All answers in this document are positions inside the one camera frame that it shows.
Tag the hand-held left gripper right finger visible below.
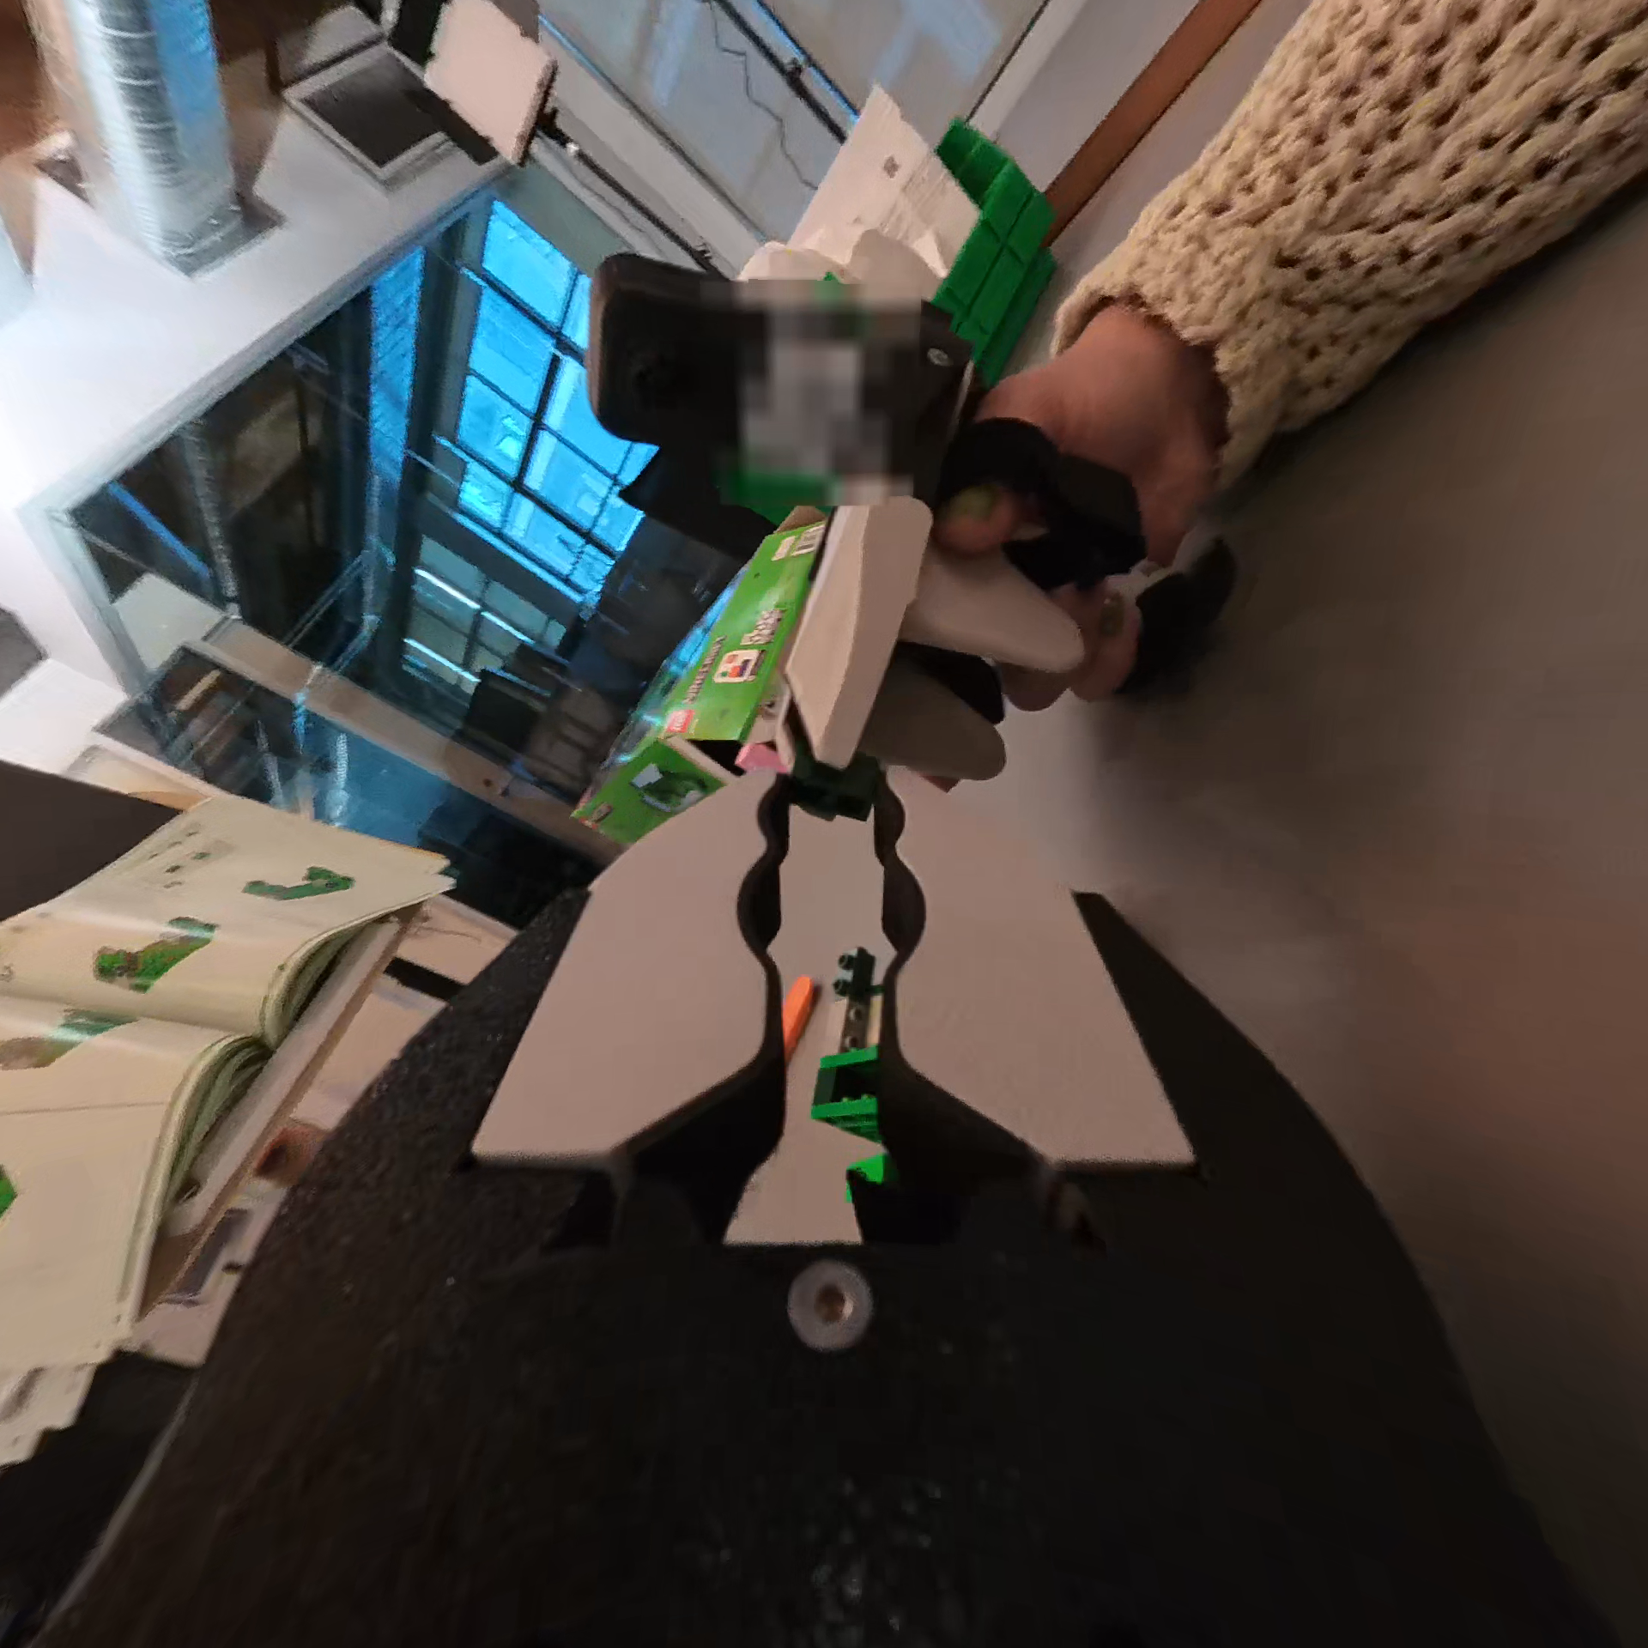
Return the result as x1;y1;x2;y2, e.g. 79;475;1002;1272
876;769;1204;1176

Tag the large green creeper lego model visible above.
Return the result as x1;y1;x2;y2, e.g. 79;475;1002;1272
927;116;1060;389

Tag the green and grey lego build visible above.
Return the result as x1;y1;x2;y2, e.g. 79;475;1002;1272
780;754;903;1205

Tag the green lego set box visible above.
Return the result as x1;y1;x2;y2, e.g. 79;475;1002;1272
570;505;827;850

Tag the silver ventilation duct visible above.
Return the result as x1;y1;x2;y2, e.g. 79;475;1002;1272
66;0;280;273

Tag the lego instruction booklet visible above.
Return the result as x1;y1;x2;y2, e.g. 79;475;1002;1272
0;791;460;1464

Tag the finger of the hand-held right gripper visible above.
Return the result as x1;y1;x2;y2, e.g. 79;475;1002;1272
866;658;1009;783
784;497;935;767

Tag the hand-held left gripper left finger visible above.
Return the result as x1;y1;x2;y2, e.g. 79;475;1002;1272
468;773;792;1179

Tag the person's right forearm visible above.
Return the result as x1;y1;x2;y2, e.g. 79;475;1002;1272
1051;0;1648;491

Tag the white vent grille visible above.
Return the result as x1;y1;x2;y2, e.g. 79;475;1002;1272
278;51;505;195

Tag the person's right hand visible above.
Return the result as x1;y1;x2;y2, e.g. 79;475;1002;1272
931;306;1225;709

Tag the white crumpled paper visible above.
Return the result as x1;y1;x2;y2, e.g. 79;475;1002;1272
741;83;982;291

